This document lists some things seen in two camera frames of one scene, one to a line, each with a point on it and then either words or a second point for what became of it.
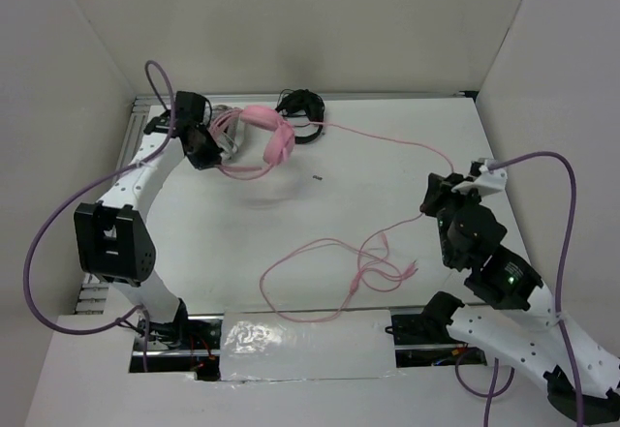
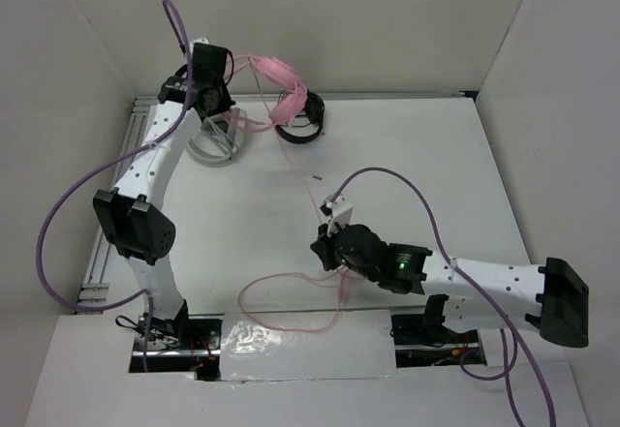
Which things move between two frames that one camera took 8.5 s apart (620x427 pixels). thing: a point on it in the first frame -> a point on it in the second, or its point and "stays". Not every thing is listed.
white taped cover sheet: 298,345 stays
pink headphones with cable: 268,137 -> 288,108
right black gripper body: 440,200 -> 332,257
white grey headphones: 224,126 stays
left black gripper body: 205,151 -> 224,101
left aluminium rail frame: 94,294 stays
